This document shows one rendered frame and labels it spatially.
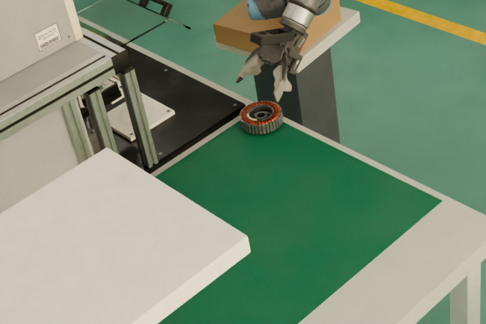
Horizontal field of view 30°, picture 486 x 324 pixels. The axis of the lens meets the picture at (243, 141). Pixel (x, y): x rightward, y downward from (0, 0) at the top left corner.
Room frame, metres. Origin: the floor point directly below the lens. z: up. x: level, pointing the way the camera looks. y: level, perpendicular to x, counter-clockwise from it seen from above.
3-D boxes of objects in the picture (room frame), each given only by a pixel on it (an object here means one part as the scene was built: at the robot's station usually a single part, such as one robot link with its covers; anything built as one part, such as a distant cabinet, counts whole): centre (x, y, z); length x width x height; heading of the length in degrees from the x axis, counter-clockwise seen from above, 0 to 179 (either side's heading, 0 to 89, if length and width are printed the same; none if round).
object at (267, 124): (1.93, -0.06, 0.77); 0.11 x 0.11 x 0.04
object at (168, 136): (2.12, 0.35, 0.76); 0.64 x 0.47 x 0.02; 37
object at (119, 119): (2.04, 0.27, 0.78); 0.15 x 0.15 x 0.01; 37
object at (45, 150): (1.63, 0.47, 0.91); 0.28 x 0.03 x 0.32; 127
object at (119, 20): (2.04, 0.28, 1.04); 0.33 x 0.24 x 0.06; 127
